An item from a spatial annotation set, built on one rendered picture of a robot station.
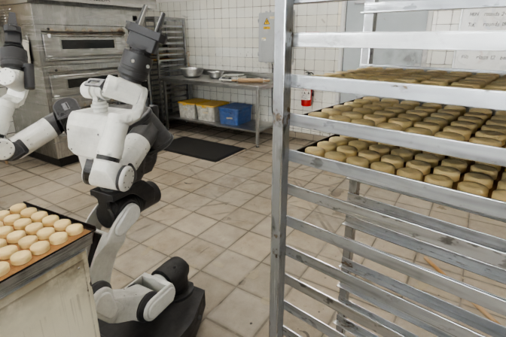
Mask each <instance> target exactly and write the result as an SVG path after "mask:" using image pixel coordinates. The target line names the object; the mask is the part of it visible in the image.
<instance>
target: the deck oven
mask: <svg viewBox="0 0 506 337"><path fill-rule="evenodd" d="M143 5H147V6H148V10H152V9H157V3H156V0H0V48H1V47H3V44H4V43H5V34H4V28H3V25H5V24H8V14H9V12H14V13H15V14H16V18H17V25H18V26H20V27H21V30H22V38H23V40H28V41H29V51H30V56H31V62H32V64H33V65H34V66H35V89H34V90H29V92H28V95H27V97H26V100H25V102H24V104H23V105H21V106H20V107H19V108H15V110H14V114H13V116H12V117H13V122H14V128H15V132H16V134H17V133H18V132H20V131H22V130H23V129H25V128H26V127H28V126H31V125H32V124H33V123H35V122H37V121H39V120H40V119H41V118H43V117H45V116H47V115H48V114H50V113H52V112H53V105H54V103H55V102H56V101H58V100H59V99H62V98H73V99H76V100H77V102H78V104H79V105H80V106H81V109H85V108H91V104H92V100H93V99H87V98H84V97H83V96H82V95H81V91H80V88H81V84H82V83H83V82H84V81H87V80H88V79H89V78H98V79H106V78H107V76H108V75H112V76H114V77H120V73H119V71H118V70H117V68H118V66H119V63H120V60H121V57H122V55H123V51H124V48H125V49H130V48H131V47H130V45H129V44H127V43H126V41H127V37H128V34H129V32H130V31H129V30H128V29H125V26H126V24H127V23H125V22H126V20H127V21H128V20H129V21H131V22H133V23H135V22H136V20H137V19H138V18H139V15H140V13H141V11H142V7H143ZM27 32H28V33H29V37H28V38H26V36H27ZM27 156H31V157H34V158H36V159H40V160H43V161H45V162H48V163H51V164H54V165H57V166H60V167H63V166H65V165H70V164H72V163H75V162H79V159H78V156H77V155H75V154H74V153H72V151H71V150H70V149H69V147H68V138H67V135H66V133H65V131H63V132H62V134H61V135H58V136H57V137H55V138H54V139H53V140H51V141H49V142H48V143H46V144H45V145H43V146H42V147H40V148H38V149H37V150H35V151H33V152H32V153H30V154H29V155H27Z"/></svg>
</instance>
